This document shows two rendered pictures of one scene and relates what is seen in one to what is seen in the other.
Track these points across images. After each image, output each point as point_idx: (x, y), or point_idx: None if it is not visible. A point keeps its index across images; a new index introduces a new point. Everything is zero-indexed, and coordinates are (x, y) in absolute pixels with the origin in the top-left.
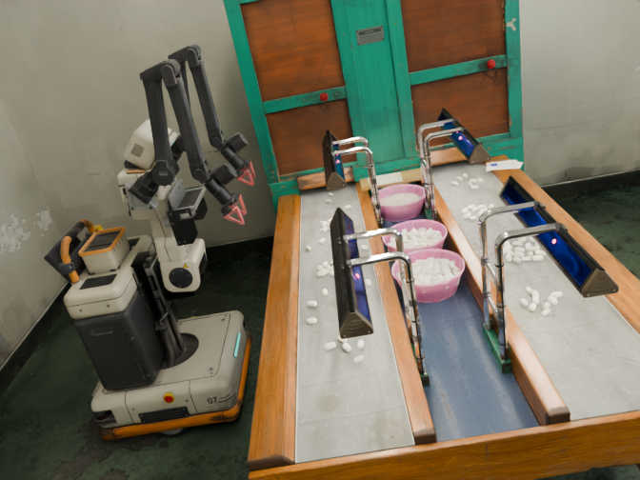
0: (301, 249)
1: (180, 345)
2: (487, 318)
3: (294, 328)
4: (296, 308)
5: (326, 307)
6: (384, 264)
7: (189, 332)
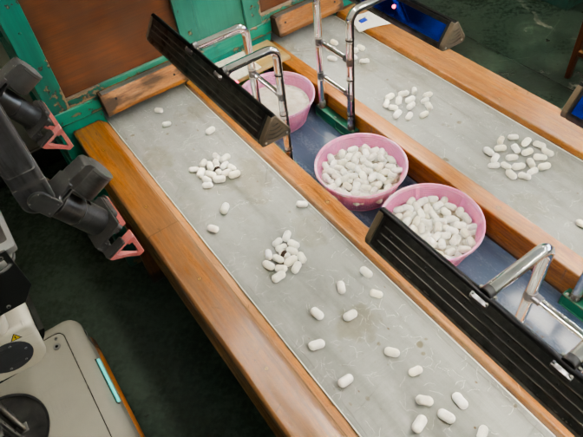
0: (199, 231)
1: (18, 426)
2: (582, 290)
3: (330, 406)
4: (296, 360)
5: (339, 341)
6: (365, 231)
7: (12, 392)
